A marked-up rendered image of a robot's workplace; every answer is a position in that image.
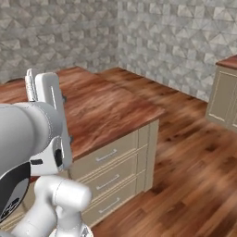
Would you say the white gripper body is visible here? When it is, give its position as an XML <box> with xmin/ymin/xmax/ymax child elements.
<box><xmin>33</xmin><ymin>71</ymin><xmax>74</xmax><ymax>171</ymax></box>

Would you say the beige island cabinet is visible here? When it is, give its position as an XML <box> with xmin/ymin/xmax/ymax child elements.
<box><xmin>0</xmin><ymin>118</ymin><xmax>160</xmax><ymax>231</ymax></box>

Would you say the beige cabinet with wooden top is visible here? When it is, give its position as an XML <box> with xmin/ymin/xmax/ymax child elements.
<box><xmin>206</xmin><ymin>55</ymin><xmax>237</xmax><ymax>133</ymax></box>

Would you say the beige drawer front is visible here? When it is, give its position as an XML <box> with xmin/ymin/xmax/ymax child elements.
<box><xmin>81</xmin><ymin>154</ymin><xmax>139</xmax><ymax>202</ymax></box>
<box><xmin>68</xmin><ymin>131</ymin><xmax>139</xmax><ymax>182</ymax></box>
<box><xmin>81</xmin><ymin>179</ymin><xmax>138</xmax><ymax>228</ymax></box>

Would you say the silver drawer handle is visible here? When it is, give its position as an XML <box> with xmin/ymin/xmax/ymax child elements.
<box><xmin>94</xmin><ymin>148</ymin><xmax>119</xmax><ymax>163</ymax></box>
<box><xmin>98</xmin><ymin>196</ymin><xmax>121</xmax><ymax>215</ymax></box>
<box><xmin>95</xmin><ymin>173</ymin><xmax>121</xmax><ymax>191</ymax></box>

